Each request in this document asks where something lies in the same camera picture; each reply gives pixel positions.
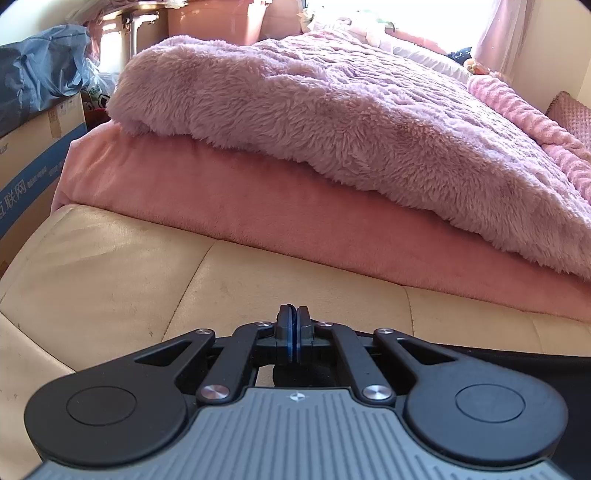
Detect pink white plush toy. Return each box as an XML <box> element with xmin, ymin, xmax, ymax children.
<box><xmin>341</xmin><ymin>18</ymin><xmax>394</xmax><ymax>49</ymax></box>

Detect small table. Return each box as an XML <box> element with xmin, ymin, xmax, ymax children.
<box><xmin>104</xmin><ymin>0</ymin><xmax>169</xmax><ymax>57</ymax></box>

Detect pink dotted cushion cover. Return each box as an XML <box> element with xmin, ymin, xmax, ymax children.
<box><xmin>545</xmin><ymin>91</ymin><xmax>591</xmax><ymax>149</ymax></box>

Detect pink curtain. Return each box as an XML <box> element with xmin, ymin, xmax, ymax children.
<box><xmin>475</xmin><ymin>0</ymin><xmax>555</xmax><ymax>84</ymax></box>

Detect clear plastic bag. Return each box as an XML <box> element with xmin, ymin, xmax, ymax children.
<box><xmin>69</xmin><ymin>55</ymin><xmax>122</xmax><ymax>126</ymax></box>

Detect black pants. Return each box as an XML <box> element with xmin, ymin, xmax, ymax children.
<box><xmin>271</xmin><ymin>342</ymin><xmax>591</xmax><ymax>416</ymax></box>

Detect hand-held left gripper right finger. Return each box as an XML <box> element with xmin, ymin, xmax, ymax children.
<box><xmin>297</xmin><ymin>305</ymin><xmax>459</xmax><ymax>407</ymax></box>

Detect blue fabric bag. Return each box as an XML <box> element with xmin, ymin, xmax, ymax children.
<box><xmin>0</xmin><ymin>24</ymin><xmax>93</xmax><ymax>137</ymax></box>

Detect cardboard box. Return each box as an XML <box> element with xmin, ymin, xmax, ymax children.
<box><xmin>0</xmin><ymin>90</ymin><xmax>88</xmax><ymax>278</ymax></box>

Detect fluffy mauve blanket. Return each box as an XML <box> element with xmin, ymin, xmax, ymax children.
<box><xmin>107</xmin><ymin>31</ymin><xmax>591</xmax><ymax>281</ymax></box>

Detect pink bed sheet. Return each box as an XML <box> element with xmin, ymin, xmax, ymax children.
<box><xmin>52</xmin><ymin>122</ymin><xmax>591</xmax><ymax>319</ymax></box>

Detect pink storage box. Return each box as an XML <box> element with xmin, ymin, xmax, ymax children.
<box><xmin>166</xmin><ymin>0</ymin><xmax>269</xmax><ymax>46</ymax></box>

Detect pink knitted blanket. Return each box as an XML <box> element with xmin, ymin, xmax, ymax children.
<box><xmin>466</xmin><ymin>74</ymin><xmax>591</xmax><ymax>204</ymax></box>

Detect beige leather bed base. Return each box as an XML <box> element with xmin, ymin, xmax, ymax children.
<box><xmin>0</xmin><ymin>203</ymin><xmax>591</xmax><ymax>480</ymax></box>

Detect white pillow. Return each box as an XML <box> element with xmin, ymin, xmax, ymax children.
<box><xmin>392</xmin><ymin>41</ymin><xmax>472</xmax><ymax>84</ymax></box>

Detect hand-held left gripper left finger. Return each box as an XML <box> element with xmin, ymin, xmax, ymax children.
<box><xmin>131</xmin><ymin>304</ymin><xmax>297</xmax><ymax>407</ymax></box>

